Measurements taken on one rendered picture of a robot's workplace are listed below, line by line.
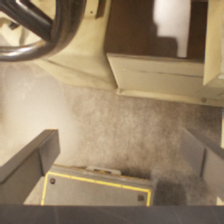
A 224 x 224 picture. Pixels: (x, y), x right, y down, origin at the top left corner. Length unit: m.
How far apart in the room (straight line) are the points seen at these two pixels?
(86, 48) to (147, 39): 0.29
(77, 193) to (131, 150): 0.51
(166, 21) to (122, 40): 0.23
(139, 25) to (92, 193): 0.96
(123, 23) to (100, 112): 0.74
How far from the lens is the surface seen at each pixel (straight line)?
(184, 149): 0.17
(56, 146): 0.16
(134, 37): 0.84
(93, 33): 0.91
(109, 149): 1.34
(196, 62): 0.85
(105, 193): 1.06
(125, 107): 1.34
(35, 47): 0.24
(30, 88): 1.70
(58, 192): 1.16
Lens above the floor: 1.32
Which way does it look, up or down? 78 degrees down
